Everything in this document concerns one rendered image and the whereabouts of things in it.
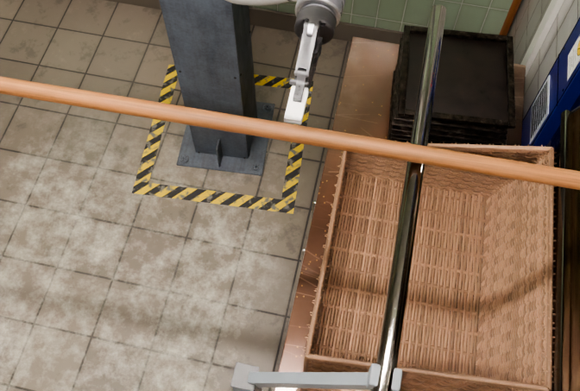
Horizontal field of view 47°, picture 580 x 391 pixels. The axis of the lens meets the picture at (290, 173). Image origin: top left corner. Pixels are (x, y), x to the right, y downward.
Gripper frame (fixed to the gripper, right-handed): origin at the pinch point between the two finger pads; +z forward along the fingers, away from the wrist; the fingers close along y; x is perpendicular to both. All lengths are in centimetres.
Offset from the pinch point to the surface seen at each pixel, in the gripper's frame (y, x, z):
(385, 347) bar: 1.8, -20.6, 38.1
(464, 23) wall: 99, -44, -118
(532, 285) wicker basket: 39, -53, 8
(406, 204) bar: 1.7, -21.1, 14.5
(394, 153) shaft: -1.1, -17.6, 7.0
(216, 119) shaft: -1.2, 12.6, 6.4
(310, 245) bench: 61, -4, 0
